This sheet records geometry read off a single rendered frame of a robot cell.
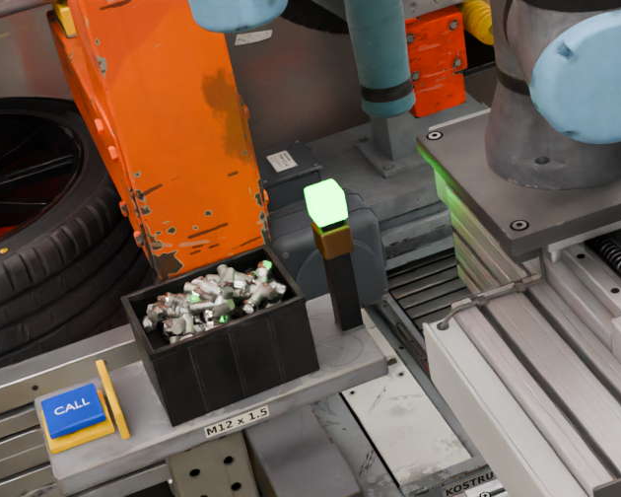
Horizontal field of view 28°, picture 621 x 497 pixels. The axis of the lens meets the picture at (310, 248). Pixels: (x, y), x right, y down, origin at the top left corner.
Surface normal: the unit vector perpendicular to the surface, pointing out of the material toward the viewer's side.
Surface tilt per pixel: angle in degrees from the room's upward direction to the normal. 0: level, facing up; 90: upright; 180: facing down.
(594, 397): 0
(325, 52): 0
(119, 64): 90
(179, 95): 90
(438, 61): 90
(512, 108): 72
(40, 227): 0
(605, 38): 98
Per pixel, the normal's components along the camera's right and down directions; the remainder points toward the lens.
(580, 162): -0.07, 0.29
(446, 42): 0.33, 0.48
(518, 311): -0.17, -0.82
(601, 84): 0.08, 0.65
